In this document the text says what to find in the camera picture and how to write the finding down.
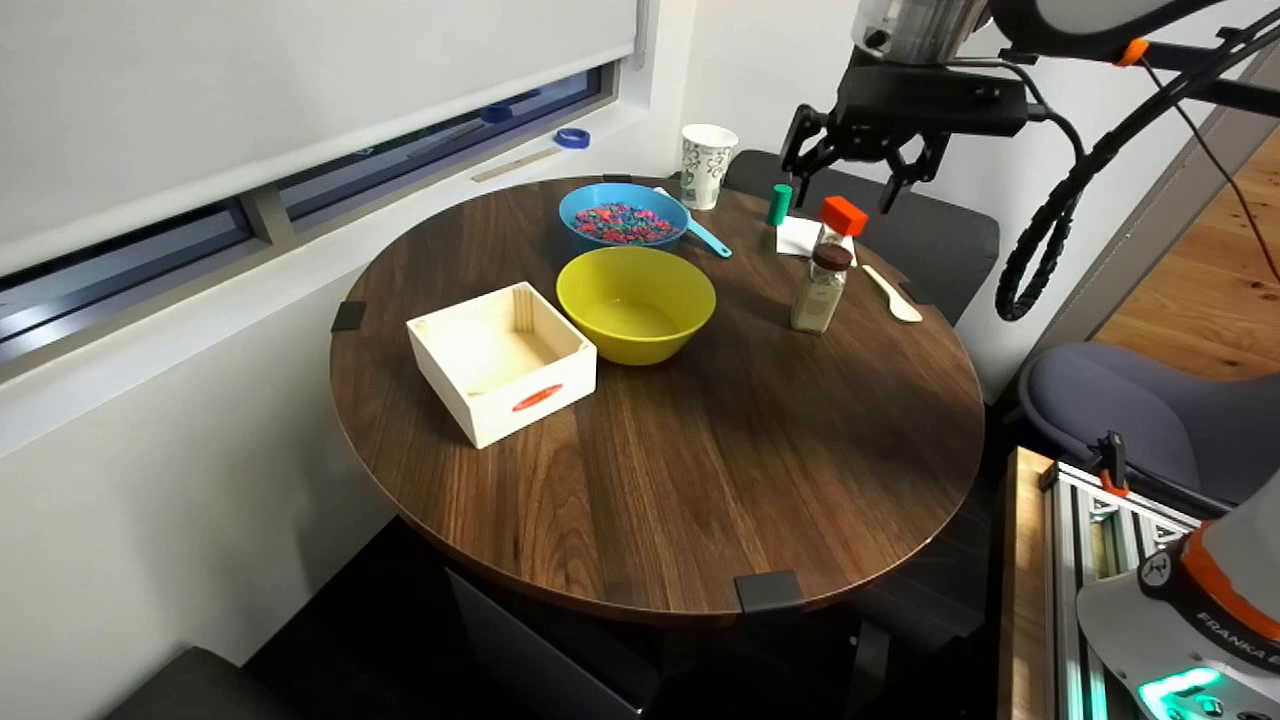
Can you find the grey upholstered chair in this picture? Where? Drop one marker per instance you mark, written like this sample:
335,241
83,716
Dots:
1145,414

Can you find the black bar with orange clamp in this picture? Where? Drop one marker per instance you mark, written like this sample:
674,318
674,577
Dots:
1240,97

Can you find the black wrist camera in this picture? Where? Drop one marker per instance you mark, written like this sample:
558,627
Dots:
988,102

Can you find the white plastic spoon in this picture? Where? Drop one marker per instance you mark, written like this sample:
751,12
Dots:
899,300

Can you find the blue tape roll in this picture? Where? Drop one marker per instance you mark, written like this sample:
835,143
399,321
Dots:
572,138

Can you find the yellow bowl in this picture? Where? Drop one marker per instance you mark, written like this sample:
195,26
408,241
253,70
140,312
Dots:
637,309

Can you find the white window blind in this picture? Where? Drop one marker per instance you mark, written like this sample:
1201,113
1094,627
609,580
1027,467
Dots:
264,95

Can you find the white wooden box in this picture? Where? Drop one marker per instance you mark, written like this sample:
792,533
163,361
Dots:
501,361

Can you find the dark table pedestal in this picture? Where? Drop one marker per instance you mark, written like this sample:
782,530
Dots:
560,660

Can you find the small brown block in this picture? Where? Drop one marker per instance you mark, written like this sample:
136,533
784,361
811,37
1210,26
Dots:
821,286

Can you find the blue bowl with candies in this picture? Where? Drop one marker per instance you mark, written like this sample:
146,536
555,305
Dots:
621,220

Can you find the aluminium robot stand frame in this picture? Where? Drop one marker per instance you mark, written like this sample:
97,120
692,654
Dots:
1067,561

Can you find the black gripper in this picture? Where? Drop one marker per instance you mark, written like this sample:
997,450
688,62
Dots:
887,102

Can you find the white paper cup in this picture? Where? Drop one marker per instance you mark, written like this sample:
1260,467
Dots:
705,164

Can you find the black tape patch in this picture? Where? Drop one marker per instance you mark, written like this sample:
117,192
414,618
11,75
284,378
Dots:
768,593
349,318

